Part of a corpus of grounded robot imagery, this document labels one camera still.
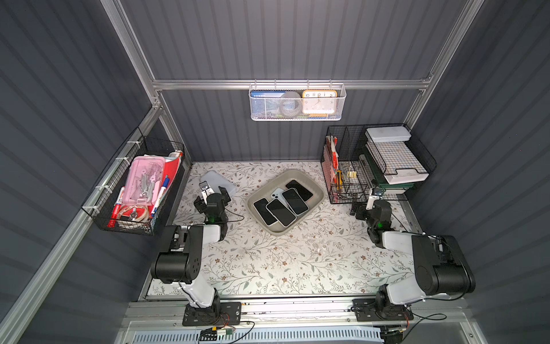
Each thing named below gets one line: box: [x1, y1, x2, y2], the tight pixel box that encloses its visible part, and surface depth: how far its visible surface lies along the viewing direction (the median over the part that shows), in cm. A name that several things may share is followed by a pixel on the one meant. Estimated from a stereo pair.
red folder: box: [161, 151, 184, 190], surface depth 78 cm
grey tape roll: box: [280, 91, 303, 117], surface depth 90 cm
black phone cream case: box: [252, 197, 278, 227], surface depth 101 cm
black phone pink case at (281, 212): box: [265, 198, 298, 228], surface depth 99 cm
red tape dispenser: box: [118, 204, 149, 222], surface depth 68 cm
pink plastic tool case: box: [123, 155, 166, 205], surface depth 73 cm
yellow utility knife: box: [336, 169, 344, 191], surface depth 114 cm
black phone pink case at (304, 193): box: [285, 179, 313, 202], surface depth 111 cm
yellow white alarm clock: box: [302, 89, 339, 117], surface depth 90 cm
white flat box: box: [365, 126, 412, 143], surface depth 104 cm
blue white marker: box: [151, 174, 170, 218], surface depth 72 cm
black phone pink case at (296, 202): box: [281, 187, 310, 216], surface depth 102 cm
